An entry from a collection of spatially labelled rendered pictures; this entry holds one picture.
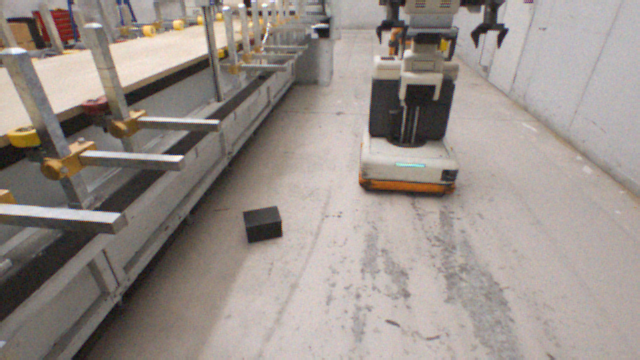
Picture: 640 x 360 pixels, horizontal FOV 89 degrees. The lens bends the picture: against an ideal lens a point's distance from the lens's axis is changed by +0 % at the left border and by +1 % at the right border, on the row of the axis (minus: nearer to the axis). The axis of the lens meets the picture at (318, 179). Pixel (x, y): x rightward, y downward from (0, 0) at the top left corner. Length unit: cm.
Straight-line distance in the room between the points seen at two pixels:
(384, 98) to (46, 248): 194
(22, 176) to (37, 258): 34
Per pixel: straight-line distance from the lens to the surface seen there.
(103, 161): 102
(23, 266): 98
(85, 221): 76
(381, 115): 235
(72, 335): 154
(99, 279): 158
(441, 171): 220
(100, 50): 116
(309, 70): 499
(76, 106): 132
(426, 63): 202
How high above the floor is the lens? 122
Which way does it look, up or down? 30 degrees down
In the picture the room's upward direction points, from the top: straight up
